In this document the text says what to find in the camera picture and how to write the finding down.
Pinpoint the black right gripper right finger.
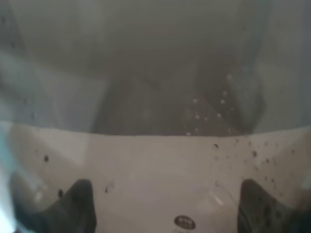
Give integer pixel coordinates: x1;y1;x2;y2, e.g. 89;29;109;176
237;179;311;233

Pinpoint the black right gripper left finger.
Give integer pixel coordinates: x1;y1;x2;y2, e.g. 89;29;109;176
13;179;97;233

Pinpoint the transparent grey plastic bottle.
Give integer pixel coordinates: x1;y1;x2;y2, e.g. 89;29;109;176
0;0;311;233

